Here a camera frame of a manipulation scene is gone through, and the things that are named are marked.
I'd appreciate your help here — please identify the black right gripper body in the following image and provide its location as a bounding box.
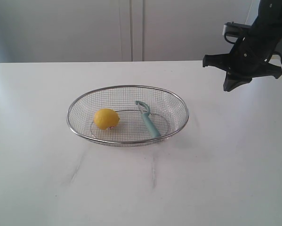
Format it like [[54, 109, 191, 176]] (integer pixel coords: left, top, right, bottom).
[[225, 35, 282, 81]]

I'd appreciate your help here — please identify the teal handled vegetable peeler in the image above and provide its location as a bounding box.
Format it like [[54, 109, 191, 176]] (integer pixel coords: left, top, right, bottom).
[[135, 101, 161, 138]]

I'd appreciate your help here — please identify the yellow lemon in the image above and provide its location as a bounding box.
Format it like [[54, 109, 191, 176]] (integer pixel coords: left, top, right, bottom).
[[93, 108, 120, 130]]

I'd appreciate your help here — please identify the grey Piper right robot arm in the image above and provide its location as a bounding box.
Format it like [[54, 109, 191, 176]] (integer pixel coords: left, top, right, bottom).
[[202, 0, 282, 92]]

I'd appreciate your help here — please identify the oval steel mesh basket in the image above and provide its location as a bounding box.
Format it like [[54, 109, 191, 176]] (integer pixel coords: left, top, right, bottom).
[[66, 85, 189, 147]]

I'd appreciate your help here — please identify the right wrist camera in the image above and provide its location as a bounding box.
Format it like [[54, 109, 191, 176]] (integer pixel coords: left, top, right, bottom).
[[223, 22, 251, 38]]

